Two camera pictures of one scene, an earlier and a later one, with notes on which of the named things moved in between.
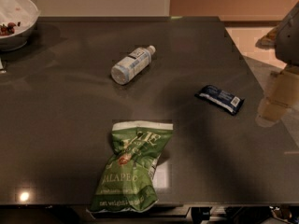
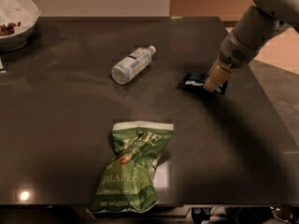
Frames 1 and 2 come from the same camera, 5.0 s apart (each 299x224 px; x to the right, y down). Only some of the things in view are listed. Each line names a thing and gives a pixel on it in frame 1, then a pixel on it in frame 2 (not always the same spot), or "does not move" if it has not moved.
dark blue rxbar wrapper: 220,99 to 195,81
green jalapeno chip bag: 126,184 does not move
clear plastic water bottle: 132,64 does not move
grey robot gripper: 288,37 to 232,55
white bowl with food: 19,17 does not move
